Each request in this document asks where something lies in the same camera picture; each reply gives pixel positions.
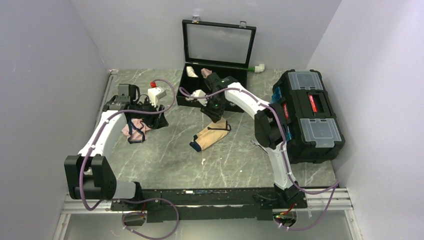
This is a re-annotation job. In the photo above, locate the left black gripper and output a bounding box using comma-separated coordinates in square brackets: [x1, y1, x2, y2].
[130, 95, 169, 129]

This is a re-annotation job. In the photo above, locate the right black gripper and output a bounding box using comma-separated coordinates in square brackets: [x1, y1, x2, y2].
[200, 96, 225, 124]

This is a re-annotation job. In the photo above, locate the pink underwear navy trim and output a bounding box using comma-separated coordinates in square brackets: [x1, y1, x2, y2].
[121, 118, 151, 144]

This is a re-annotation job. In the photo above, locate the beige underwear navy trim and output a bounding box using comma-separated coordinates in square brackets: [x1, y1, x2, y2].
[189, 117, 232, 152]

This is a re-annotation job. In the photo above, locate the black compartment storage box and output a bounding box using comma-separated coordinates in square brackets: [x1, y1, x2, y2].
[179, 19, 257, 93]

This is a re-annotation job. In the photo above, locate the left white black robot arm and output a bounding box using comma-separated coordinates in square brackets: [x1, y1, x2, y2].
[64, 82, 168, 210]

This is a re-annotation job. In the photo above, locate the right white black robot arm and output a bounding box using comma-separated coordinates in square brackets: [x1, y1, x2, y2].
[201, 72, 299, 208]

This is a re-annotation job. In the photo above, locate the rolled pink underwear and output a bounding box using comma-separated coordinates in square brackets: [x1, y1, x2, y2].
[201, 68, 213, 79]

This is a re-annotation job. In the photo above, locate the rolled white underwear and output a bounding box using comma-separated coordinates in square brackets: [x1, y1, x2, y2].
[185, 66, 199, 78]

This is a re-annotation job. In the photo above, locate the green white pipe fitting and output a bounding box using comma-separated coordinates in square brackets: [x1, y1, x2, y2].
[247, 64, 265, 73]

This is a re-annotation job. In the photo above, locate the steel combination wrench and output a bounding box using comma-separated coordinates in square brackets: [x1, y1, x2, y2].
[250, 139, 268, 154]

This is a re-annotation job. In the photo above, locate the black plastic toolbox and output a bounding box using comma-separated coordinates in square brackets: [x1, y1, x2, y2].
[271, 69, 346, 164]

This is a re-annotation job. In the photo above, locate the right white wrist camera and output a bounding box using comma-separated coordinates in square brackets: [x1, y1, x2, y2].
[190, 89, 208, 101]

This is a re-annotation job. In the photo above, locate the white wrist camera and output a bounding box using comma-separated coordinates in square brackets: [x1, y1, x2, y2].
[147, 81, 167, 107]
[190, 89, 208, 101]

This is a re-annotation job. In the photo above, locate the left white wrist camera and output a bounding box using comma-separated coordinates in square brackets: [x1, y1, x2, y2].
[147, 81, 167, 107]

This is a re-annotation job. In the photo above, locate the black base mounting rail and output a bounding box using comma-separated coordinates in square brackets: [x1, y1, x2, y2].
[110, 186, 308, 223]

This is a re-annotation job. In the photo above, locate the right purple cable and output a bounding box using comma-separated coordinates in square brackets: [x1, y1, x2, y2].
[178, 86, 340, 232]

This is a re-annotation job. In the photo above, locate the aluminium frame rail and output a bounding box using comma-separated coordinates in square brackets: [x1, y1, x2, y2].
[53, 69, 119, 240]

